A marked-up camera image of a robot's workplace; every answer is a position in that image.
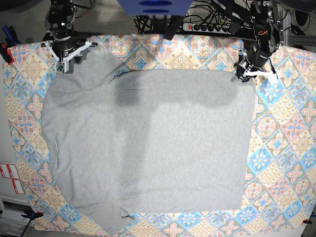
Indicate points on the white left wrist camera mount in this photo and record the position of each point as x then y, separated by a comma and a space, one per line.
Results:
271, 75

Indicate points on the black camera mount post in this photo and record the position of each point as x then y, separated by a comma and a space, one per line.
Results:
174, 23

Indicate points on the white power strip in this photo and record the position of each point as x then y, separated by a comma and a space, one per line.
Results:
205, 28

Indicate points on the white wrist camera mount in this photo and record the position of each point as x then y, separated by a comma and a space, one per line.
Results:
271, 75
62, 59

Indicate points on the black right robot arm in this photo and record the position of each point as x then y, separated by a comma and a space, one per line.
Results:
59, 26

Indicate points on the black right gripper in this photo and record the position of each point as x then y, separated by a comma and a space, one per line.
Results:
65, 42

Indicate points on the black orange corner clamp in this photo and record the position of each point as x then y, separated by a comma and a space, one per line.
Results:
31, 215

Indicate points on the red white label stickers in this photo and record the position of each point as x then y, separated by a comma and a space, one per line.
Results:
9, 173

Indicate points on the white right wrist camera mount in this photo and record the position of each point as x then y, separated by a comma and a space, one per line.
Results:
62, 59

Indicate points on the black orange table clamp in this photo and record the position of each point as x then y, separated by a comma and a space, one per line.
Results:
4, 47

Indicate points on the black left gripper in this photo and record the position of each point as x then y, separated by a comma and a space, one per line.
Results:
253, 58

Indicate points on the blue box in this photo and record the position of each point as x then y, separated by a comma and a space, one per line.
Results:
155, 7

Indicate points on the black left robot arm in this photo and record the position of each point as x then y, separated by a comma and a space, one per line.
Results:
266, 26

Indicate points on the grey T-shirt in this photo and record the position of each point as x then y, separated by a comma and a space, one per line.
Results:
152, 141

